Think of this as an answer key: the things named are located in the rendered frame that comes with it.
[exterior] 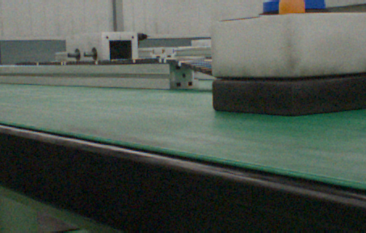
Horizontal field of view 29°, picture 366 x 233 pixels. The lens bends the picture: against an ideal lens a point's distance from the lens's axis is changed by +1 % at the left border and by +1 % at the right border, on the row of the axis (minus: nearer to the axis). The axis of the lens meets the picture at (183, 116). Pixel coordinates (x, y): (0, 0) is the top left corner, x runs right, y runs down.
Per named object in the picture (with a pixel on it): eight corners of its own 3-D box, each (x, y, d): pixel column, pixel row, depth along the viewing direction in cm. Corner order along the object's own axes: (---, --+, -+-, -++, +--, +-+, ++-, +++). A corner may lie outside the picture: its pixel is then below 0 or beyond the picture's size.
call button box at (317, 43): (211, 111, 47) (208, 17, 47) (314, 101, 53) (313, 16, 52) (292, 116, 41) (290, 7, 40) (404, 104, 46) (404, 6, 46)
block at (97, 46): (74, 75, 163) (72, 34, 162) (118, 73, 169) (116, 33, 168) (94, 75, 154) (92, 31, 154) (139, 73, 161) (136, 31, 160)
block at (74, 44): (58, 74, 173) (56, 36, 172) (98, 73, 180) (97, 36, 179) (77, 74, 165) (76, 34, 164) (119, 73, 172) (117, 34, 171)
